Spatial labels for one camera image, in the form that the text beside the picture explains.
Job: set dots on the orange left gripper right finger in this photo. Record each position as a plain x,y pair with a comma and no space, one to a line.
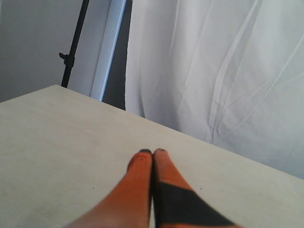
176,204

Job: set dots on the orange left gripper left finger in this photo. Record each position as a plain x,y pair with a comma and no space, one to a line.
128,205

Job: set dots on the black framed white panel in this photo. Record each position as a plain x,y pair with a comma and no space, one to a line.
114,89

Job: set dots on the white backdrop cloth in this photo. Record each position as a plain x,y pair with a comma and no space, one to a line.
228,72

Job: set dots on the black light stand pole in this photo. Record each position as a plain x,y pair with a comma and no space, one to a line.
69,59

